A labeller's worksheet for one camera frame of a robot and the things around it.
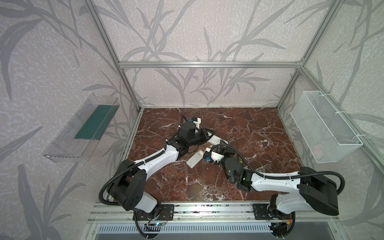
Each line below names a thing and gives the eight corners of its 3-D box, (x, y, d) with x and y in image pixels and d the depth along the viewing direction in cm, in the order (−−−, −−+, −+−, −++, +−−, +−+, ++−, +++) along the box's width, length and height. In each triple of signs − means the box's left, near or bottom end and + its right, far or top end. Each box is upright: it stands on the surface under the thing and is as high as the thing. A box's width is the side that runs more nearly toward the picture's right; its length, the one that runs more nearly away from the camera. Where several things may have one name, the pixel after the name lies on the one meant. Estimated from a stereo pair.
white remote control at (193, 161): (186, 163, 92) (185, 162, 91) (200, 150, 98) (200, 149, 97) (192, 169, 90) (192, 168, 88) (206, 155, 96) (206, 154, 94)
